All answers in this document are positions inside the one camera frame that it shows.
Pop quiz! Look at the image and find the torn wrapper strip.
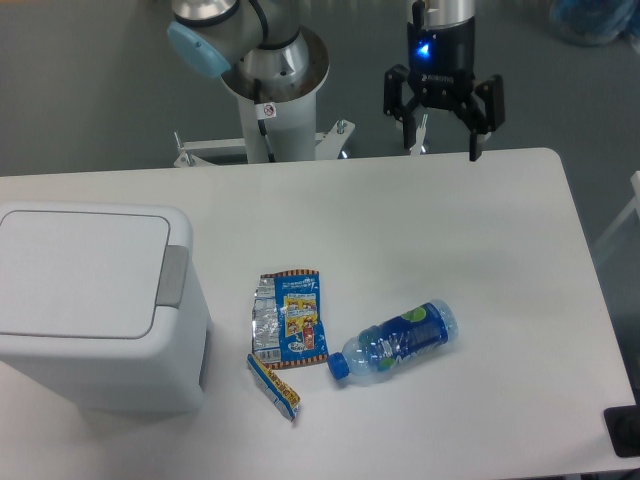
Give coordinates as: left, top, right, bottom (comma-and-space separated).
246, 354, 301, 422

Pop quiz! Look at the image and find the blue plastic bag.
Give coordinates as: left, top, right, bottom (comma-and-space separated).
548, 1, 639, 47

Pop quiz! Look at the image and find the blue plastic bottle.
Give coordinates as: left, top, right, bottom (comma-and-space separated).
327, 299, 459, 385

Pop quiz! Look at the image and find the white trash can body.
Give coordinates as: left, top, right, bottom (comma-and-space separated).
1, 201, 213, 412

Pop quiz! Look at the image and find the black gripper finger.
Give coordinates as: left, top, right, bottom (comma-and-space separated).
383, 64, 425, 149
453, 74, 505, 161

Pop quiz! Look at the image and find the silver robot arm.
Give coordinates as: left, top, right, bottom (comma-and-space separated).
167, 1, 505, 163

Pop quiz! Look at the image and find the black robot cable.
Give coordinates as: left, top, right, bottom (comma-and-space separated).
252, 78, 277, 164

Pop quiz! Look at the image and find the white trash can lid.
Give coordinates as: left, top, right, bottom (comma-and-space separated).
1, 210, 170, 339

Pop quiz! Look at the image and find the blue snack wrapper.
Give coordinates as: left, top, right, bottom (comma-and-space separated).
251, 269, 328, 370

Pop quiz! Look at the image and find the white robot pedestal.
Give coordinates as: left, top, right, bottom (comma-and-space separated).
173, 99, 356, 168

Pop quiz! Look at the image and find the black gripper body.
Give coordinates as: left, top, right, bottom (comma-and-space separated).
407, 17, 476, 111

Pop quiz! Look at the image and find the grey lid push button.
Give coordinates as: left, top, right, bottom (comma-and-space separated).
155, 245, 189, 308

